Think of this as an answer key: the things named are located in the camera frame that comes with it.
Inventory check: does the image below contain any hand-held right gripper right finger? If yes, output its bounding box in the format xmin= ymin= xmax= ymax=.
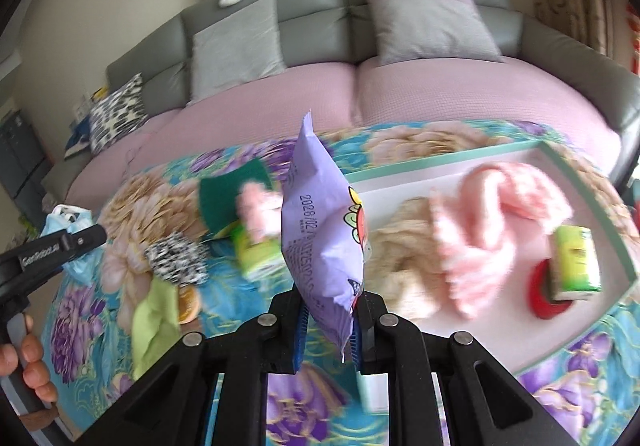
xmin=352 ymin=292 xmax=576 ymax=446

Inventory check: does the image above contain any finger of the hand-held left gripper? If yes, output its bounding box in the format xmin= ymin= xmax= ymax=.
xmin=60 ymin=225 xmax=108 ymax=261

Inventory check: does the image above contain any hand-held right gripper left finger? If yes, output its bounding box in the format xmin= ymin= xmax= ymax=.
xmin=87 ymin=291 xmax=308 ymax=446

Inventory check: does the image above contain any black white spotted cloth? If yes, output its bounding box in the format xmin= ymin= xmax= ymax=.
xmin=145 ymin=232 xmax=211 ymax=286

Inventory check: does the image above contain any green tissue pack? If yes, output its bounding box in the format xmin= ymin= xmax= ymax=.
xmin=231 ymin=221 xmax=288 ymax=279
xmin=550 ymin=225 xmax=603 ymax=302

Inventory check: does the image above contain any purple wet wipes pack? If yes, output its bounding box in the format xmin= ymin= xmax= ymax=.
xmin=281 ymin=111 xmax=373 ymax=362

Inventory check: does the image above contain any cream lace cloth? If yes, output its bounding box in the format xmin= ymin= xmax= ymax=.
xmin=365 ymin=196 xmax=451 ymax=322

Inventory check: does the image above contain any lime green cloth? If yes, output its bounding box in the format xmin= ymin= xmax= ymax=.
xmin=131 ymin=280 xmax=182 ymax=379

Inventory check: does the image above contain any green yellow scouring sponge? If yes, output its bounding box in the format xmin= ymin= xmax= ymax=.
xmin=199 ymin=157 xmax=275 ymax=233

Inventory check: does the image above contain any white tray with teal rim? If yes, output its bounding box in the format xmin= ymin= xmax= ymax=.
xmin=345 ymin=140 xmax=640 ymax=377

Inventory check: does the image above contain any red cord ring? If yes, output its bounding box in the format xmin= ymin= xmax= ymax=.
xmin=530 ymin=261 xmax=576 ymax=322

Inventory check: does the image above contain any pink white striped towel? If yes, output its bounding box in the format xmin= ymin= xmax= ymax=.
xmin=430 ymin=162 xmax=575 ymax=319

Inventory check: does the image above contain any person's left hand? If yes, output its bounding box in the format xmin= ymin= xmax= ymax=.
xmin=0 ymin=315 xmax=61 ymax=404

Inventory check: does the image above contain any light blue cloth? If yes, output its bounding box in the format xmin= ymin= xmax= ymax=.
xmin=40 ymin=205 xmax=101 ymax=283

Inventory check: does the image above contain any small pale box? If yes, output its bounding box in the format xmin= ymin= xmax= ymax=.
xmin=357 ymin=373 xmax=391 ymax=414

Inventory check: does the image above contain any floral printed blanket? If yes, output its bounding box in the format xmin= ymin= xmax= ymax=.
xmin=40 ymin=118 xmax=640 ymax=446

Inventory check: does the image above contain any blue white cushion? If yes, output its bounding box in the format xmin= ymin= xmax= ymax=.
xmin=64 ymin=118 xmax=93 ymax=161

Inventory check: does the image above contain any dark cabinet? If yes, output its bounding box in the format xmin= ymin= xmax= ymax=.
xmin=0 ymin=110 xmax=51 ymax=222

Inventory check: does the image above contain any black white patterned pillow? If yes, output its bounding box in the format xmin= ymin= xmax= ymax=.
xmin=89 ymin=72 xmax=150 ymax=153

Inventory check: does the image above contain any pink fuzzy cloth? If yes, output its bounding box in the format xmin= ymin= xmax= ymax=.
xmin=237 ymin=180 xmax=286 ymax=244

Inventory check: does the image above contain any plain grey pillow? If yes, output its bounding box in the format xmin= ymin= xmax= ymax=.
xmin=187 ymin=0 xmax=287 ymax=106

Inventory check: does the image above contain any pink bed cover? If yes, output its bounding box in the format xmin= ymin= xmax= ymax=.
xmin=65 ymin=57 xmax=621 ymax=207

